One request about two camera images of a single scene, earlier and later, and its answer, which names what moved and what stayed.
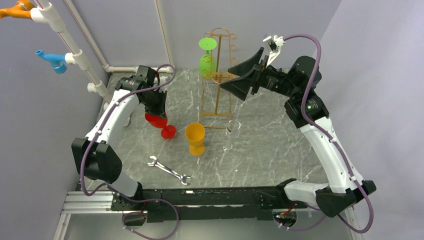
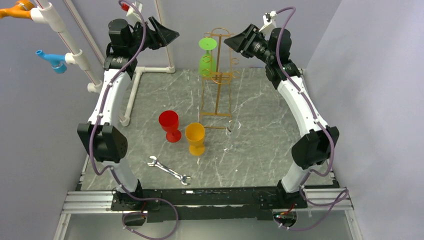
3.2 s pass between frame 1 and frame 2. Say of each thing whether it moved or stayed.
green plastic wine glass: stayed
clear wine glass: stayed
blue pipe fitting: stayed
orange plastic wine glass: stayed
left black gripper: moved
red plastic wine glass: moved
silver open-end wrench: stayed
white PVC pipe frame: stayed
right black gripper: moved
